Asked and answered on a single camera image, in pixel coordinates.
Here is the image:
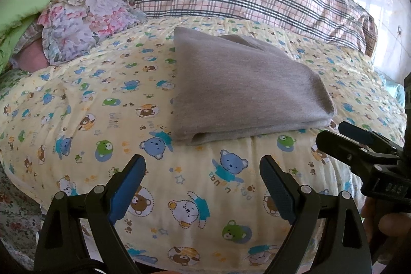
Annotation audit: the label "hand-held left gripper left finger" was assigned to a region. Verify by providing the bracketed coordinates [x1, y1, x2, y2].
[34, 155, 146, 274]

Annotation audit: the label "person's right hand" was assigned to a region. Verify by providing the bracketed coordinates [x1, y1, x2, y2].
[361, 197, 411, 262]

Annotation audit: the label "light blue cloth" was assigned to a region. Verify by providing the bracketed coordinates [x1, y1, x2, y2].
[380, 73, 406, 108]

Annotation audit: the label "floral ruffled cloth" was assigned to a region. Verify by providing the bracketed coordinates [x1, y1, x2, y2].
[37, 0, 148, 66]

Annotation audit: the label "taupe knit pants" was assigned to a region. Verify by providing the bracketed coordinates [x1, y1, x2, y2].
[172, 26, 336, 146]

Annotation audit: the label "yellow bear-print blanket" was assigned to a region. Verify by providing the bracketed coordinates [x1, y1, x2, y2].
[0, 15, 407, 271]

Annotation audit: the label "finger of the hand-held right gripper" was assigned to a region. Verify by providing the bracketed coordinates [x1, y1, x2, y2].
[339, 121, 400, 149]
[315, 129, 402, 172]

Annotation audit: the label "floral bed sheet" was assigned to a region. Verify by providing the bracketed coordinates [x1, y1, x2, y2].
[0, 69, 45, 271]

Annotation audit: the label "light green quilt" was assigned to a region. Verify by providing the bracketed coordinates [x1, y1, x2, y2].
[0, 0, 119, 75]

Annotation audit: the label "pink cloth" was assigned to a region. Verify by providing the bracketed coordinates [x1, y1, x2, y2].
[11, 38, 49, 72]

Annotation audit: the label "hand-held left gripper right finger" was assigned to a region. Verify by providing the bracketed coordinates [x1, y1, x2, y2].
[259, 155, 373, 274]

